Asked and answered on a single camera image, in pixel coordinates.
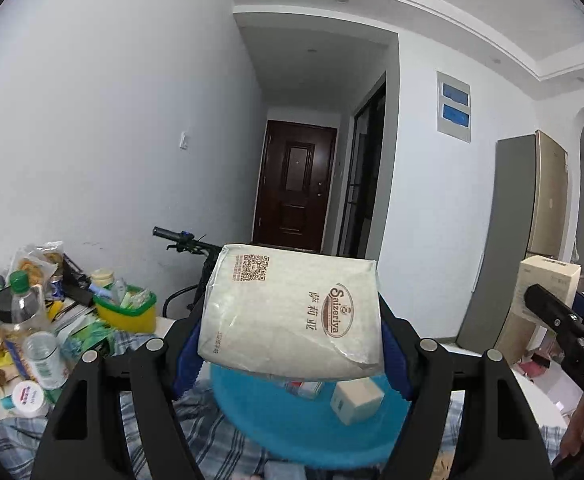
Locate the blue plastic basin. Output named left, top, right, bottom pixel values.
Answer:
left=209, top=360, right=415, bottom=471

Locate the beige paper napkin packet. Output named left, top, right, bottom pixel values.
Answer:
left=198, top=243, right=383, bottom=380

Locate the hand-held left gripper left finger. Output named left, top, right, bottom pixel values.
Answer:
left=32, top=317, right=207, bottom=480

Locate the gold refrigerator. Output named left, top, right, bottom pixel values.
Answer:
left=457, top=130, right=570, bottom=363

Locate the clear ring snack bag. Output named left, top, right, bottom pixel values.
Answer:
left=9, top=242, right=65, bottom=301

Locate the large beige box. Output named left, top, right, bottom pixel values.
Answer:
left=514, top=255, right=582, bottom=321

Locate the red and white box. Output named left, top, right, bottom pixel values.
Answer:
left=284, top=380, right=325, bottom=400

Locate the dark brown entrance door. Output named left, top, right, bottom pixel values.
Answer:
left=252, top=120, right=337, bottom=253

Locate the grey wall panel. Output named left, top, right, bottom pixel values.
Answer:
left=436, top=71, right=474, bottom=143

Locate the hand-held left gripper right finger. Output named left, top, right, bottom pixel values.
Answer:
left=378, top=295, right=555, bottom=480

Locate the green-capped plastic water bottle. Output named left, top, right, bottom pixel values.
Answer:
left=8, top=270, right=68, bottom=391

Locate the green tissue packet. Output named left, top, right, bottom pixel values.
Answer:
left=64, top=320, right=117, bottom=358

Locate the white jar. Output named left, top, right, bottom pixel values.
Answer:
left=10, top=380, right=47, bottom=417

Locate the white round desktop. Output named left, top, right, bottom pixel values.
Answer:
left=514, top=375, right=570, bottom=431

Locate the black-framed sliding glass door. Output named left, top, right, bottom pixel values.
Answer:
left=337, top=72, right=387, bottom=261

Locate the black bicycle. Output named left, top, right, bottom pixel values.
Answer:
left=153, top=226, right=223, bottom=318

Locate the yellow bin with green rim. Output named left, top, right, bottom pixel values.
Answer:
left=93, top=285, right=159, bottom=334

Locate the cream white box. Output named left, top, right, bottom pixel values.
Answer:
left=330, top=377, right=383, bottom=426

